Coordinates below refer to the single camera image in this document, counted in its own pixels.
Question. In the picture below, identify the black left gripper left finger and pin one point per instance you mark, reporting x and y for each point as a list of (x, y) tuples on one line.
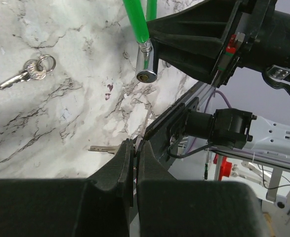
[(96, 206)]

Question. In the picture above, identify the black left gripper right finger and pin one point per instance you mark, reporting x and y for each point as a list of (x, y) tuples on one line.
[(169, 207)]

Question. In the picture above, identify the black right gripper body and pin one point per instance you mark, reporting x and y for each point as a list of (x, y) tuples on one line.
[(246, 24)]

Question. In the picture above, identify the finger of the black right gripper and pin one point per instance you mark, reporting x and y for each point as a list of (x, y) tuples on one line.
[(193, 39)]

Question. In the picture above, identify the green cable lock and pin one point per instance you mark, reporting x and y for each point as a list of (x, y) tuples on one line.
[(145, 70)]

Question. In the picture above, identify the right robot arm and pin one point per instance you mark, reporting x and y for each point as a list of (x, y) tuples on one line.
[(263, 77)]

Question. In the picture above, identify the small silver key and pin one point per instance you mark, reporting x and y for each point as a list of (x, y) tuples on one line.
[(33, 69)]

